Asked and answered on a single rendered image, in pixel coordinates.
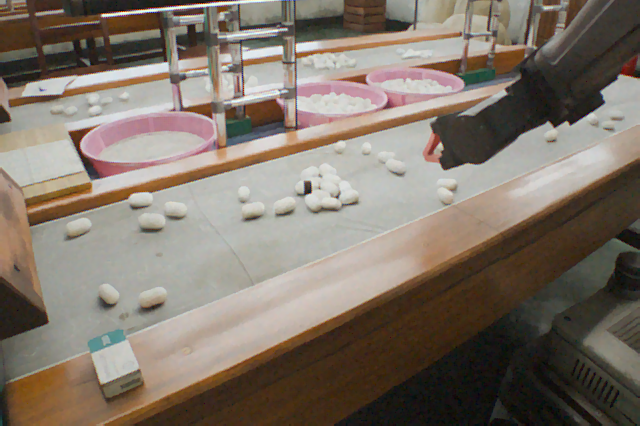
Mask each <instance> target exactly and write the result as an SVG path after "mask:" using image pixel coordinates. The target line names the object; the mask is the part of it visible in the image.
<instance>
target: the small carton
mask: <svg viewBox="0 0 640 426"><path fill-rule="evenodd" d="M86 342H87V344H88V348H89V351H90V355H91V358H92V361H93V364H94V368H95V371H96V372H97V375H98V378H99V382H100V385H101V388H102V391H103V394H104V397H105V399H109V398H111V397H113V396H115V395H117V394H121V393H123V392H125V391H127V390H129V389H131V388H132V389H133V388H135V387H137V386H139V385H141V384H143V383H144V378H143V374H142V371H141V369H140V368H139V365H138V363H137V360H136V358H135V355H134V353H133V350H132V348H131V345H130V343H129V340H128V338H127V336H126V334H125V332H124V329H123V327H119V328H117V329H115V330H113V331H110V332H108V333H105V334H103V335H102V334H100V335H99V336H96V337H94V338H91V339H89V340H87V341H86Z"/></svg>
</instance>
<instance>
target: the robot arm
mask: <svg viewBox="0 0 640 426"><path fill-rule="evenodd" d="M638 55H640V0H588V1H587V3H586V4H585V6H584V7H583V9H582V10H580V11H579V14H578V15H577V16H576V17H575V19H574V21H573V22H571V24H570V25H569V26H568V27H567V29H566V30H564V31H563V32H561V33H560V34H556V35H555V36H553V37H551V38H550V39H548V40H545V43H543V44H542V45H541V46H540V45H539V46H538V47H537V48H536V49H534V50H533V51H532V53H531V54H529V55H528V56H527V57H526V58H524V59H523V60H522V61H521V62H520V63H518V64H517V65H516V67H514V68H513V69H512V72H513V73H514V74H515V76H516V81H514V82H513V83H511V84H509V85H508V86H506V87H505V88H504V90H502V91H501V92H499V93H497V94H496V95H495V96H493V97H491V98H490V99H488V100H486V101H484V102H482V103H480V104H479V105H477V106H475V107H473V108H471V109H468V110H464V111H461V110H459V111H460V112H458V111H456V113H455V112H452V113H448V114H444V115H440V116H437V117H435V119H433V120H432V121H430V127H431V129H432V132H431V135H430V138H429V141H428V143H427V145H426V147H425V149H424V151H423V156H424V158H425V161H426V162H430V163H436V164H440V166H441V168H443V170H445V171H447V170H450V169H453V168H457V167H460V166H462V165H465V164H472V165H480V164H483V163H485V162H486V161H488V160H489V159H491V158H492V157H494V156H495V155H497V154H498V153H500V152H501V151H503V150H504V149H506V147H507V146H509V145H510V144H512V143H513V142H514V141H516V140H517V139H518V138H519V136H520V135H522V134H524V133H526V132H529V131H531V130H533V129H535V128H537V127H539V126H541V125H544V124H546V123H547V122H548V121H549V122H550V123H551V124H552V125H553V128H554V129H556V128H558V126H560V125H562V124H563V123H565V122H568V124H569V125H570V126H572V125H574V123H576V122H578V121H580V120H581V119H583V118H585V117H586V116H587V115H589V114H591V113H592V112H594V111H595V110H596V109H598V108H599V107H602V106H603V105H604V104H605V103H606V102H605V101H604V99H603V95H602V94H601V93H600V92H601V91H603V90H604V89H606V88H607V87H608V86H609V85H611V84H612V83H614V82H615V81H616V80H618V79H619V78H618V76H620V73H621V71H622V67H623V66H624V64H625V63H627V62H628V61H630V60H632V59H634V58H635V57H636V56H638ZM440 143H441V145H442V147H443V150H441V151H440V153H441V154H435V153H434V150H435V149H436V147H437V146H438V145H439V144H440Z"/></svg>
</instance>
